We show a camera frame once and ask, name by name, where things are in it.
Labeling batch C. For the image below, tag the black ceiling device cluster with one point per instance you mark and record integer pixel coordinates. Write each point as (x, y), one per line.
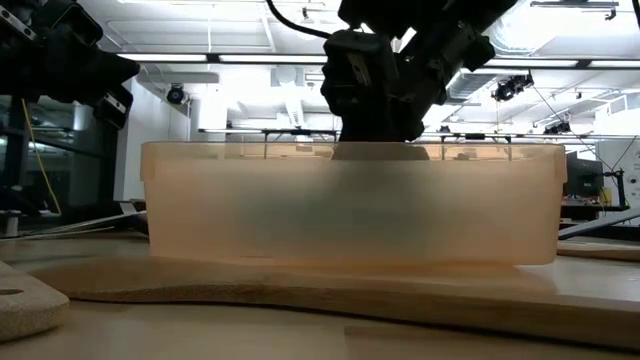
(510, 89)

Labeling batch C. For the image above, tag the long ceiling light bar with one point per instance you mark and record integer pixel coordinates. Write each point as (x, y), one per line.
(165, 58)

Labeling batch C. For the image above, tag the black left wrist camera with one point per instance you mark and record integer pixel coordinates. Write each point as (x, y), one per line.
(80, 22)

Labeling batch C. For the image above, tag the wooden slotted spork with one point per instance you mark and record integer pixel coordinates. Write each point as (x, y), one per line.
(30, 305)

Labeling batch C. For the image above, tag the black computer monitor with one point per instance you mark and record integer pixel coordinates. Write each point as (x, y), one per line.
(582, 175)

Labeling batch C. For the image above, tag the silver table knife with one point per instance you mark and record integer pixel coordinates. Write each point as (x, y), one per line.
(95, 223)

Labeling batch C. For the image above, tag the silver ventilation duct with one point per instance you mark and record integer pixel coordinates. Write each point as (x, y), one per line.
(467, 86)

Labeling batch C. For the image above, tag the long wooden spatula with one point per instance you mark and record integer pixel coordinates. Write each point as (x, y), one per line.
(600, 251)

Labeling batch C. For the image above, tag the black ceiling spotlight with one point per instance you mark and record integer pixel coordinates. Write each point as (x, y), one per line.
(176, 95)

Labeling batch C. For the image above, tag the orange translucent bin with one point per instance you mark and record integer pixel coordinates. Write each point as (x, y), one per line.
(250, 210)

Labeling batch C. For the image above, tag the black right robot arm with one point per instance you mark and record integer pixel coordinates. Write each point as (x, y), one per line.
(430, 10)

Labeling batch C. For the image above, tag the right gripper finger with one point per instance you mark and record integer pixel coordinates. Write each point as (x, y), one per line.
(375, 130)

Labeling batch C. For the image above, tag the dark wooden spoon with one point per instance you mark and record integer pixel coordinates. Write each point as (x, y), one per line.
(350, 295)

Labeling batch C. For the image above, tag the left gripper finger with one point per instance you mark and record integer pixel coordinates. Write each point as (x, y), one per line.
(102, 91)
(95, 67)

